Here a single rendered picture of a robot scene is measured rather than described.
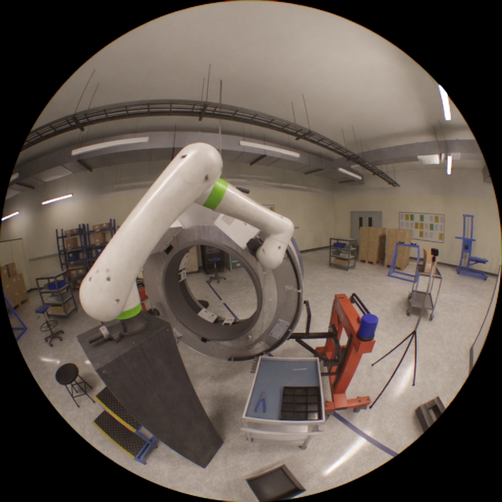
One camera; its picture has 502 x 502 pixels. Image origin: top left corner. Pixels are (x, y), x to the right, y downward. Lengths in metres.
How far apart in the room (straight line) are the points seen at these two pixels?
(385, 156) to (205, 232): 5.11
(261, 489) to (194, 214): 2.14
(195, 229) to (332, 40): 3.01
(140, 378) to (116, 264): 0.40
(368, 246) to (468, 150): 5.08
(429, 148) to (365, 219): 6.08
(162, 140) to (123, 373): 4.23
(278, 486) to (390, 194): 9.86
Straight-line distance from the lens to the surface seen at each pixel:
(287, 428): 1.48
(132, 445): 1.77
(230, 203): 0.59
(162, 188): 0.39
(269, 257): 0.69
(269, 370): 1.33
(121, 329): 0.64
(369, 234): 7.12
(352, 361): 1.41
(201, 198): 0.57
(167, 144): 4.30
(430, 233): 9.11
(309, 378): 1.30
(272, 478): 1.68
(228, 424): 1.83
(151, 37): 2.93
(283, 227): 0.70
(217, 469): 1.72
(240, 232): 0.99
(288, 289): 1.16
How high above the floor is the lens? 1.68
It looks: 10 degrees down
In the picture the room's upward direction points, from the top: 3 degrees counter-clockwise
